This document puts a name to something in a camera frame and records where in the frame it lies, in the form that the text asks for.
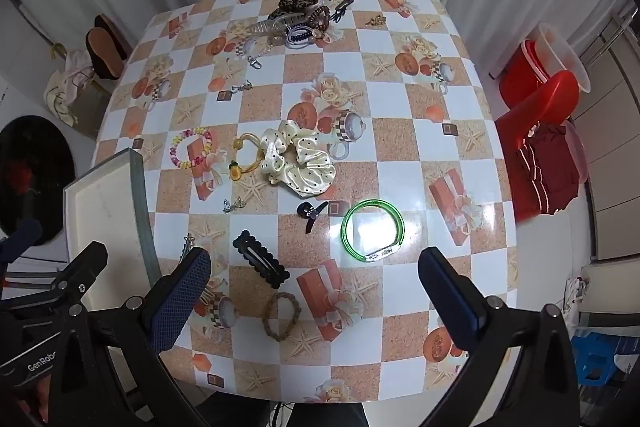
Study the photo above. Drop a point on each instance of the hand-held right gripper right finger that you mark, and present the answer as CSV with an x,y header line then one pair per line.
x,y
450,302

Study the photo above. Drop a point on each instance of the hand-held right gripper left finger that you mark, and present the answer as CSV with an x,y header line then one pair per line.
x,y
186,287

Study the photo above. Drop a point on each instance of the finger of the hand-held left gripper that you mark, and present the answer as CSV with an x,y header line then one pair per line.
x,y
82,264
22,234

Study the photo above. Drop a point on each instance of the white tray with grey rim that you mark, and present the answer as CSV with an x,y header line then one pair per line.
x,y
105,217

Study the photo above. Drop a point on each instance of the small black hair claw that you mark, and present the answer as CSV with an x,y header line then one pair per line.
x,y
310,212

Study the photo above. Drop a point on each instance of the cream polka dot scrunchie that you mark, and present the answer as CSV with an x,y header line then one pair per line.
x,y
295,157

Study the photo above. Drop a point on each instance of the person's left hand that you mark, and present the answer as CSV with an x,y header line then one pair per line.
x,y
35,399

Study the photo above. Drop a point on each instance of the black scalloped hair clip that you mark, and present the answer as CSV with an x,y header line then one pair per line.
x,y
260,259

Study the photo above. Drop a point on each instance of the small silver charm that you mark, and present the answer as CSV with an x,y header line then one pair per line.
x,y
235,206

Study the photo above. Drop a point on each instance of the cream cloth bag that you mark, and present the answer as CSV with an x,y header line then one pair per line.
x,y
62,94

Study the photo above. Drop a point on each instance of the blue plastic stool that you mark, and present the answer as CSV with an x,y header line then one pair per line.
x,y
597,357

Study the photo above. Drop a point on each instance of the dark red clothing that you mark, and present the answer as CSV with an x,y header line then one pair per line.
x,y
550,167

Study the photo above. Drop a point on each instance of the chair with brown cushion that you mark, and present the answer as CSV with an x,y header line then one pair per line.
x,y
105,49

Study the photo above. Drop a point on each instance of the red plastic chair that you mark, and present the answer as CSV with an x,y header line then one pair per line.
x,y
545,102

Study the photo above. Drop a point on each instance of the beige cabinet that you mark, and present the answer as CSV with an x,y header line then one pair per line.
x,y
615,147

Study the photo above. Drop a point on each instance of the red plastic bucket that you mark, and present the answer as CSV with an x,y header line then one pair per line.
x,y
520,72

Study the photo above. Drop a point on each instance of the clear plastic hair claw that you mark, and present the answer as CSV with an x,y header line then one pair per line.
x,y
262,29

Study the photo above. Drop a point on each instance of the translucent white plastic container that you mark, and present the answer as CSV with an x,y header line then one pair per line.
x,y
560,52

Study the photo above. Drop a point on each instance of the small gold charm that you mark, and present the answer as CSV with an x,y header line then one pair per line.
x,y
376,20

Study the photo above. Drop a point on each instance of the leopard print hair claw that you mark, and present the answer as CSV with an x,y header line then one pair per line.
x,y
295,1

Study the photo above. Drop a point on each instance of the black carabiner clip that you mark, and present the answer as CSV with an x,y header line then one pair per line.
x,y
342,8

